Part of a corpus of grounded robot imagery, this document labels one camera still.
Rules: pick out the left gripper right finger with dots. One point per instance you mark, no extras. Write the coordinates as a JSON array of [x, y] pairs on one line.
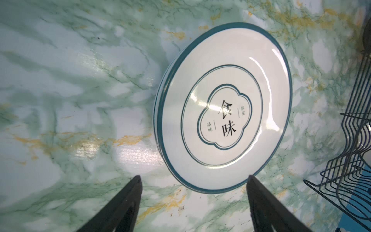
[[267, 213]]

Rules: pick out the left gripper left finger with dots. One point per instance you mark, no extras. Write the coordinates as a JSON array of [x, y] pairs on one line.
[[120, 214]]

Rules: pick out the black wire dish rack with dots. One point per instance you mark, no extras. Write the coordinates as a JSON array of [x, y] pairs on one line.
[[346, 180]]

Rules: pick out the white plate with emblem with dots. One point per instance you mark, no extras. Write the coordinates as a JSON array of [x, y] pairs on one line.
[[222, 107]]

